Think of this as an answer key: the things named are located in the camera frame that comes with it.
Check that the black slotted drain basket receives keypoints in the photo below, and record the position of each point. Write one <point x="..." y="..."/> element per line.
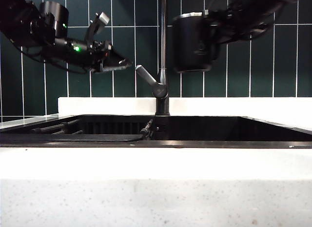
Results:
<point x="109" y="127"/>

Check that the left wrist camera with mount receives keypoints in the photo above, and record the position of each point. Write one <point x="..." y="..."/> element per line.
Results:
<point x="103" y="17"/>

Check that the black mug with steel rim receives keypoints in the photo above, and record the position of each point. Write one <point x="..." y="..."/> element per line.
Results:
<point x="190" y="41"/>

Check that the dark metal kitchen faucet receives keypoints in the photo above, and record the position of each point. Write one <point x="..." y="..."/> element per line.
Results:
<point x="162" y="90"/>

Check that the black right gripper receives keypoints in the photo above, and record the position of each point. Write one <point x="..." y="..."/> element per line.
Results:
<point x="223" y="24"/>

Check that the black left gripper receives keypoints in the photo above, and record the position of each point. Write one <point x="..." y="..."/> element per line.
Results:
<point x="98" y="51"/>

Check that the black steel kitchen sink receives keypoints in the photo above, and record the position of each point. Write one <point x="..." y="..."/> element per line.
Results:
<point x="219" y="129"/>

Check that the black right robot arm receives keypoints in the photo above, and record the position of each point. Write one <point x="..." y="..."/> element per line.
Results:
<point x="263" y="9"/>

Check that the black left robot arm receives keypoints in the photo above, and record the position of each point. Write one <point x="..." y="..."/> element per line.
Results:
<point x="53" y="19"/>

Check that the black roll-up drying rack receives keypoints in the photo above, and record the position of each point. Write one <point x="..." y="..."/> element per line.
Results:
<point x="73" y="137"/>

